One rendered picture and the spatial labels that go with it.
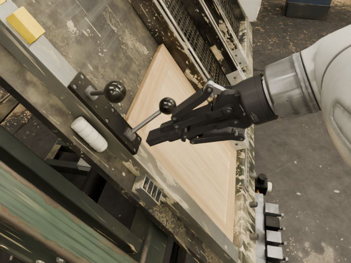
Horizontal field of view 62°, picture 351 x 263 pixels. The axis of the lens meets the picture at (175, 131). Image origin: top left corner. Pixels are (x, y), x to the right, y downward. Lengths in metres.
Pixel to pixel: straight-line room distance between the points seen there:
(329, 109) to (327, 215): 2.08
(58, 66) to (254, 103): 0.36
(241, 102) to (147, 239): 0.45
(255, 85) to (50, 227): 0.36
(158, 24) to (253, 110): 0.62
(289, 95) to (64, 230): 0.38
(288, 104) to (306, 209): 1.93
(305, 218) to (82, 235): 1.92
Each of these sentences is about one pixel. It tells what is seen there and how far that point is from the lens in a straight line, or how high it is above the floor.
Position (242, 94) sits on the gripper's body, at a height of 1.56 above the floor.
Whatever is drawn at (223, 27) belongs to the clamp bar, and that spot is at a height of 1.14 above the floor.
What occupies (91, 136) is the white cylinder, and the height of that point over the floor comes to 1.42.
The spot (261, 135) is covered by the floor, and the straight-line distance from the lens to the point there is 2.72.
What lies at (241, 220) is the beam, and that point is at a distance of 1.08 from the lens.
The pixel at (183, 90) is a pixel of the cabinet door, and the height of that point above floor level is 1.23.
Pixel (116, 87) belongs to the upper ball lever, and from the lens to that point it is 0.49.
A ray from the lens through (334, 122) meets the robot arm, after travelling 0.29.
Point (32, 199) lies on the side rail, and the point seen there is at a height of 1.47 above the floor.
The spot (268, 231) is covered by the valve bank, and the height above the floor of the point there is 0.76.
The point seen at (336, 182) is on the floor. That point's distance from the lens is 2.58.
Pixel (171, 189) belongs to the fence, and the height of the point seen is 1.22.
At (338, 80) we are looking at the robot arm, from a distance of 0.31.
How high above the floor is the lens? 1.82
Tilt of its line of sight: 44 degrees down
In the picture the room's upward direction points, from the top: straight up
